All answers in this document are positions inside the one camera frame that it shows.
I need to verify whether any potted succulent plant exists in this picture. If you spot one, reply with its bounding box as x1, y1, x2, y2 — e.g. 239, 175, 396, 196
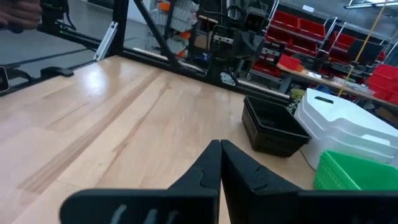
285, 88, 308, 114

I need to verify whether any green mesh plastic basket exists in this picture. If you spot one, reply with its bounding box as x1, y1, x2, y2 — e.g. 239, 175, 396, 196
313, 150, 398, 191
322, 150, 398, 191

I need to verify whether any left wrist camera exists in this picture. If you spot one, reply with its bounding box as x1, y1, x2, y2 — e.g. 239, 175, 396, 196
244, 7, 266, 32

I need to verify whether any person's hand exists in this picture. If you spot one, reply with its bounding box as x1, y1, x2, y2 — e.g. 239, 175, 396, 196
0, 0, 43, 32

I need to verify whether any white plastic basket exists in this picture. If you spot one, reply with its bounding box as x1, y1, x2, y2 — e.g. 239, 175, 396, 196
300, 88, 398, 147
295, 107, 398, 158
293, 111, 396, 170

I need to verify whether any white metal shelf rack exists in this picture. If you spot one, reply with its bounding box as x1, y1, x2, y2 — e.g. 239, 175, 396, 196
266, 0, 398, 65

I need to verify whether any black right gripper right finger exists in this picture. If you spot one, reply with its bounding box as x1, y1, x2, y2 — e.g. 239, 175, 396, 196
220, 139, 398, 224

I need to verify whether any grey and orange bin rack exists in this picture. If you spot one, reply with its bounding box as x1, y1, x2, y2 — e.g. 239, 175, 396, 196
148, 0, 200, 60

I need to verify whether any red plastic bin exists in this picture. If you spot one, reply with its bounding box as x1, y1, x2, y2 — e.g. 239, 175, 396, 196
333, 30, 356, 53
277, 54, 303, 72
270, 10, 300, 32
298, 17, 326, 40
368, 63, 398, 105

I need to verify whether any yellow hanging cord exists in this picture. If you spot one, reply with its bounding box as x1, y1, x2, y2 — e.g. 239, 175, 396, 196
337, 0, 390, 96

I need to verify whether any white aluminium bracket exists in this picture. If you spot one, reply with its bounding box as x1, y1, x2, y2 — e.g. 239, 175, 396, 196
93, 21, 119, 62

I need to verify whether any wooden workbench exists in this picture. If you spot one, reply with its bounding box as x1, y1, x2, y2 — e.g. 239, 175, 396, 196
275, 63, 398, 109

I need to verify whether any black slotted plastic basket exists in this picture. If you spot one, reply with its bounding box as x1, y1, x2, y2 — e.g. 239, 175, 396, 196
241, 107, 311, 159
244, 95, 312, 141
243, 101, 312, 147

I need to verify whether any black aluminium table frame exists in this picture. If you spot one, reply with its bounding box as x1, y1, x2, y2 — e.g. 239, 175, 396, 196
0, 0, 294, 104

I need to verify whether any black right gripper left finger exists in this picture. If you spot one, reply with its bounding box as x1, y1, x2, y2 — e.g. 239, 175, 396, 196
58, 139, 222, 224

